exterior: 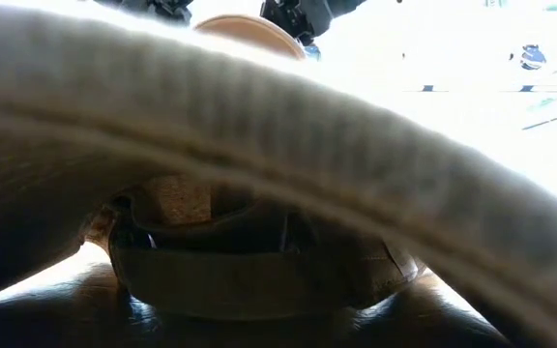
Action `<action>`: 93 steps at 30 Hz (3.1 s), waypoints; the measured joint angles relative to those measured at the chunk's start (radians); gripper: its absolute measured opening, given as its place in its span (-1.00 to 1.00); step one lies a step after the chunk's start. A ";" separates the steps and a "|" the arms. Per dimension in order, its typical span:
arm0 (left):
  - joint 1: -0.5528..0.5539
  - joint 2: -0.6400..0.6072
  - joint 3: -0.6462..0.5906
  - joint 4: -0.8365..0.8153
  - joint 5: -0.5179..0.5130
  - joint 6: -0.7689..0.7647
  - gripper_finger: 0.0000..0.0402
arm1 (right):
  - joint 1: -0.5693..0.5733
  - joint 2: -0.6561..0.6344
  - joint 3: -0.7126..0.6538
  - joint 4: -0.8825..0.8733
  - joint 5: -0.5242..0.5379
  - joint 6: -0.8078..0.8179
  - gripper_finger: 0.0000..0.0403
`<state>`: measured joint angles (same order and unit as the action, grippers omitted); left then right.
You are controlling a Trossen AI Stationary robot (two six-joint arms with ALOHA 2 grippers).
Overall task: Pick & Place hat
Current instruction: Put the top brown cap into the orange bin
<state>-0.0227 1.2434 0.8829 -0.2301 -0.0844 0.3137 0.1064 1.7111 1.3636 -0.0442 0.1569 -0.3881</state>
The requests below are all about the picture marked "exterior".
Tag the beige cap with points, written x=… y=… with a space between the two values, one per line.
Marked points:
x=211 y=125

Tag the blue and white object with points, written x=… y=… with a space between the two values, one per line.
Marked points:
x=532 y=57

